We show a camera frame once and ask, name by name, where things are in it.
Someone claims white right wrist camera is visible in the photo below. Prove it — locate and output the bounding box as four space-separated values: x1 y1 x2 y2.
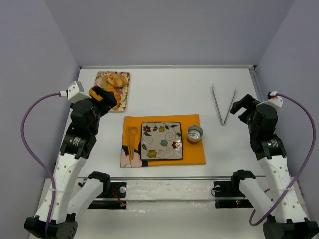
260 91 283 109

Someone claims orange plastic spoon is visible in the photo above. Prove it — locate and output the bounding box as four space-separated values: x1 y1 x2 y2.
128 127 138 161

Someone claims purple cable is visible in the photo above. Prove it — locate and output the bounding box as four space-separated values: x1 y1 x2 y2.
249 92 316 227
20 91 68 239

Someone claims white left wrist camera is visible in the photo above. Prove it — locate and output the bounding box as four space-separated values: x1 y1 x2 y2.
67 81 91 103

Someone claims floral bread tray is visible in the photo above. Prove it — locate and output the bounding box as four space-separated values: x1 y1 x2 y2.
94 71 131 112

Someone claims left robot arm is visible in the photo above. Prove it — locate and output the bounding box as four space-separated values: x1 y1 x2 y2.
24 82 117 239

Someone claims twisted bread roll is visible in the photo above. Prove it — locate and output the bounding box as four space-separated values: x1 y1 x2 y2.
107 73 128 88

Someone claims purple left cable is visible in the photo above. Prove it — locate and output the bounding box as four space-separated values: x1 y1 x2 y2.
20 91 68 239

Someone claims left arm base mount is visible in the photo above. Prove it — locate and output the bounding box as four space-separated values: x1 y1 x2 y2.
77 180 127 210

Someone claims croissant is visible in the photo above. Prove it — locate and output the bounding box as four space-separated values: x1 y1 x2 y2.
107 84 121 111

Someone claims square floral ceramic plate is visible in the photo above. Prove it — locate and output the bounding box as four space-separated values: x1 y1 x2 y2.
140 122 183 161

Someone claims orange cartoon placemat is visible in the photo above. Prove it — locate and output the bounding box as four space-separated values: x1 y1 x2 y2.
120 114 206 168

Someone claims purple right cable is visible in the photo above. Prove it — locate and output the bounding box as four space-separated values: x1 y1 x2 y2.
249 92 316 227

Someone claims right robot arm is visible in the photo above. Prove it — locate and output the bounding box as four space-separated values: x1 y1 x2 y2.
230 92 319 239

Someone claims glazed donut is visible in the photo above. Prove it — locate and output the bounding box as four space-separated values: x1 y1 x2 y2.
89 87 103 101

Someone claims small metal cup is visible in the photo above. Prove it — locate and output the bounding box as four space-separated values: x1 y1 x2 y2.
187 125 203 143

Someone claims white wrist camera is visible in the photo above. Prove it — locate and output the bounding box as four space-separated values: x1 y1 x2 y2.
260 91 283 109
67 81 91 103

